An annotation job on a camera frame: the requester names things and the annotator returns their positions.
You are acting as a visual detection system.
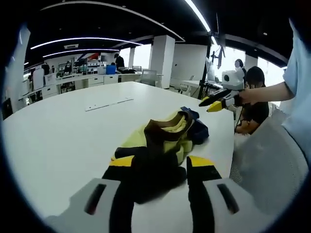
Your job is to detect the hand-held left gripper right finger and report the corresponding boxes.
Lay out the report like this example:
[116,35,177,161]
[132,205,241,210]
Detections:
[186,155,271,233]

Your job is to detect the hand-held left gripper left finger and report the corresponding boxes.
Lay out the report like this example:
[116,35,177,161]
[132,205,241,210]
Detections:
[45,155,136,233]

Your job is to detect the yellow brown navy garment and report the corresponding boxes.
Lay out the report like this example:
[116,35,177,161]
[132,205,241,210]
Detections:
[110,106,210,205]

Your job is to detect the white template strip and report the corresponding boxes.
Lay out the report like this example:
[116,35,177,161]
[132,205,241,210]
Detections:
[85,97,135,113]

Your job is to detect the person's right hand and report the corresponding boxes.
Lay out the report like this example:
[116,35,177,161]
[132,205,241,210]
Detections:
[239,88,256,105]

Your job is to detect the black stand pole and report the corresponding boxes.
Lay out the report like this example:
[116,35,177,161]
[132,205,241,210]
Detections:
[198,31,213,100]

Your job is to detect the white office chair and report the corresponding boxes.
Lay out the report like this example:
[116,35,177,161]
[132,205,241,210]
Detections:
[179,79,193,95]

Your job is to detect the white mesh chair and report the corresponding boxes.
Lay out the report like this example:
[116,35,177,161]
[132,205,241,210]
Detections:
[230,116,310,220]

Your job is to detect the person's light blue shirt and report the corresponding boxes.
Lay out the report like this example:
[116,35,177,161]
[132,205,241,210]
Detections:
[281,18,311,156]

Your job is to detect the grey office chair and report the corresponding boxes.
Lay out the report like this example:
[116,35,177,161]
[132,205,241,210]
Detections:
[140,69,158,86]

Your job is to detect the row of white cabinets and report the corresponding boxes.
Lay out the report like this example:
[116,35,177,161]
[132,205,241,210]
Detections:
[18,72,142,104]

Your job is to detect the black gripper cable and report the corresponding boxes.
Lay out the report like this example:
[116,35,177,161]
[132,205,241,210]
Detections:
[233,105,244,133]

